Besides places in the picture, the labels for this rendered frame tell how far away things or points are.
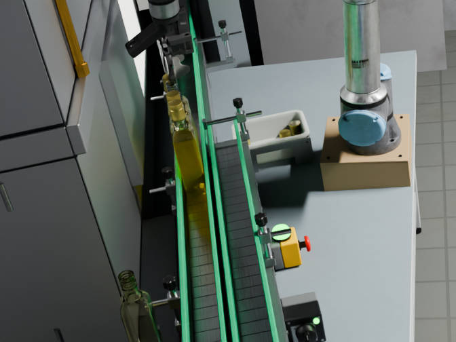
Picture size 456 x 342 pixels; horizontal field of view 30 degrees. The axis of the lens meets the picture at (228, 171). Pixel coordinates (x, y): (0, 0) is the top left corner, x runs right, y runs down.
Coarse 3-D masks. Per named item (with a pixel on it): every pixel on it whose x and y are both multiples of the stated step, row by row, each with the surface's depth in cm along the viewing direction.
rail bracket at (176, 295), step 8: (168, 280) 170; (168, 288) 170; (168, 296) 173; (176, 296) 172; (160, 304) 173; (168, 304) 173; (176, 304) 173; (176, 312) 174; (176, 320) 176; (176, 328) 176
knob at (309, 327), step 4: (304, 324) 180; (308, 324) 180; (300, 328) 180; (304, 328) 179; (308, 328) 179; (312, 328) 180; (296, 332) 181; (300, 332) 179; (304, 332) 178; (308, 332) 178; (312, 332) 179; (316, 332) 181; (296, 336) 181; (300, 336) 179; (304, 336) 179; (308, 336) 178; (312, 336) 179; (316, 336) 180; (300, 340) 180; (304, 340) 180; (308, 340) 178; (312, 340) 180
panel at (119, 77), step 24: (120, 24) 232; (120, 48) 221; (120, 72) 212; (144, 72) 270; (120, 96) 203; (144, 96) 253; (120, 120) 202; (144, 120) 241; (120, 144) 206; (144, 144) 230
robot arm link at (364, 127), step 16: (352, 0) 192; (368, 0) 192; (352, 16) 196; (368, 16) 195; (352, 32) 198; (368, 32) 198; (352, 48) 201; (368, 48) 200; (352, 64) 203; (368, 64) 202; (352, 80) 206; (368, 80) 205; (352, 96) 208; (368, 96) 207; (384, 96) 209; (352, 112) 208; (368, 112) 207; (384, 112) 211; (352, 128) 211; (368, 128) 210; (384, 128) 210; (368, 144) 213
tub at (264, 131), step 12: (252, 120) 261; (264, 120) 261; (276, 120) 261; (288, 120) 262; (300, 120) 259; (252, 132) 263; (264, 132) 263; (276, 132) 263; (252, 144) 263; (264, 144) 247
